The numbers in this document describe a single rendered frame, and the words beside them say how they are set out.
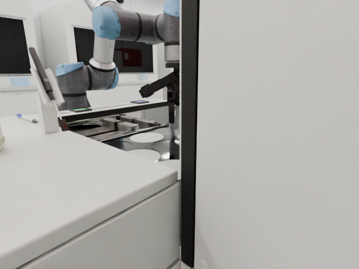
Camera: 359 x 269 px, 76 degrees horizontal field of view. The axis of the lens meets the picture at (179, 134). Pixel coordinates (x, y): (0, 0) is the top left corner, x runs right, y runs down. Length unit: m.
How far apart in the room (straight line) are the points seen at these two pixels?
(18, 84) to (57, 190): 3.19
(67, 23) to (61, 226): 3.81
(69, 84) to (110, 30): 0.51
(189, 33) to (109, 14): 0.40
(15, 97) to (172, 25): 2.96
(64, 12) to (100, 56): 2.89
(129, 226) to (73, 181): 0.09
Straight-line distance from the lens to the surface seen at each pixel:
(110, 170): 0.32
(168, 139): 0.66
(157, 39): 0.71
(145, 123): 0.87
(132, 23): 0.67
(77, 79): 1.12
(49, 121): 0.55
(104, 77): 1.14
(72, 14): 4.04
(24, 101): 3.47
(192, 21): 0.27
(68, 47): 3.92
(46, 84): 0.53
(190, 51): 0.27
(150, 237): 0.31
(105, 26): 0.65
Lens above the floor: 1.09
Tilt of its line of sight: 16 degrees down
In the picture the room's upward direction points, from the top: straight up
